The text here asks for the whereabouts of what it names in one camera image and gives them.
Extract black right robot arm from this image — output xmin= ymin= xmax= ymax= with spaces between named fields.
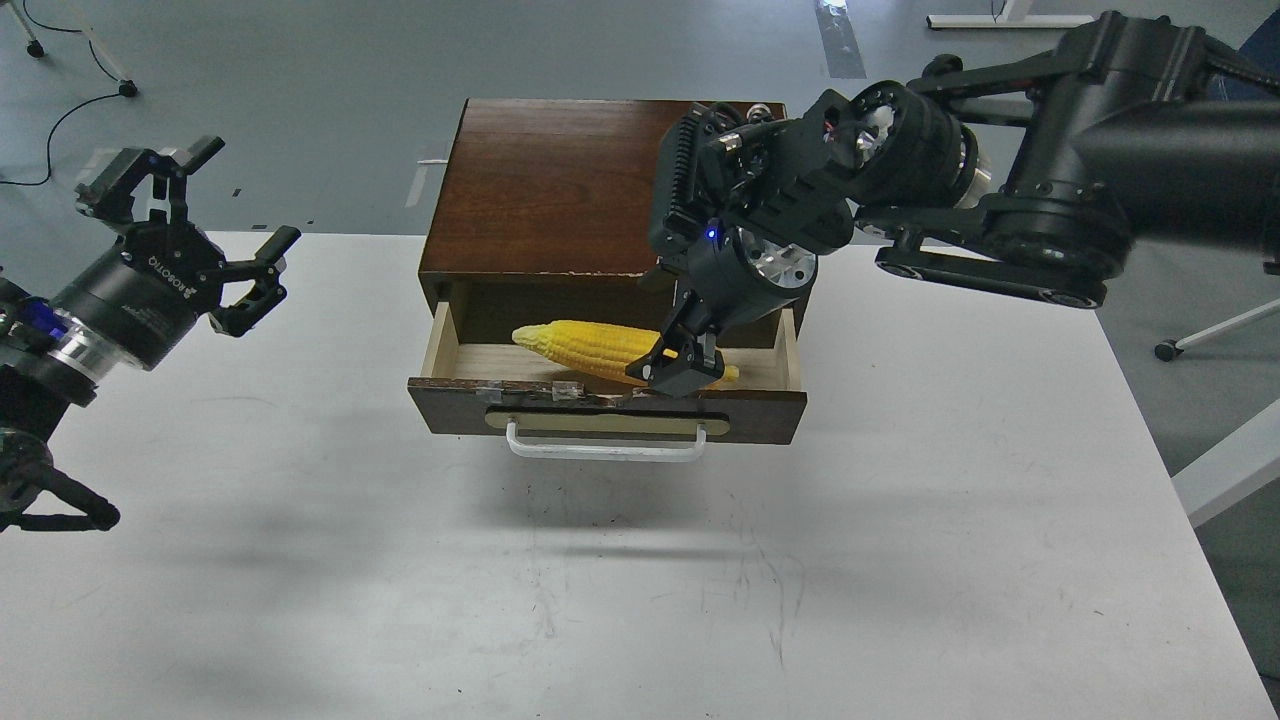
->
xmin=626 ymin=12 xmax=1279 ymax=397

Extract white table base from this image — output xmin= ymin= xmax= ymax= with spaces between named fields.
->
xmin=925 ymin=1 xmax=1097 ymax=31

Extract white table leg with caster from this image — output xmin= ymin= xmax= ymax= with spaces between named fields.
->
xmin=1 ymin=1 xmax=46 ymax=59

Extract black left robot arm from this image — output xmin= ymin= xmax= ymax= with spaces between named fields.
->
xmin=1 ymin=136 xmax=300 ymax=532

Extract black floor cable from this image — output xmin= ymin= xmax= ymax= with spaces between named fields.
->
xmin=0 ymin=0 xmax=140 ymax=190

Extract dark wooden drawer cabinet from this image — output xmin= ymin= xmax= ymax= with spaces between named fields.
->
xmin=417 ymin=97 xmax=814 ymax=347

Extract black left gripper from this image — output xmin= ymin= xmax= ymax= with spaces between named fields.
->
xmin=52 ymin=136 xmax=302 ymax=370

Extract grey floor tape strip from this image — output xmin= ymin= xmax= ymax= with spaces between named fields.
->
xmin=813 ymin=0 xmax=867 ymax=79

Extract wooden drawer with white handle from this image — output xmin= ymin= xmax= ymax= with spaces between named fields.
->
xmin=407 ymin=297 xmax=806 ymax=445

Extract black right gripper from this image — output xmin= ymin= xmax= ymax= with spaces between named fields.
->
xmin=626 ymin=225 xmax=818 ymax=397

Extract yellow corn cob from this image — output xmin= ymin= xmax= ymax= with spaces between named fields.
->
xmin=512 ymin=320 xmax=741 ymax=389

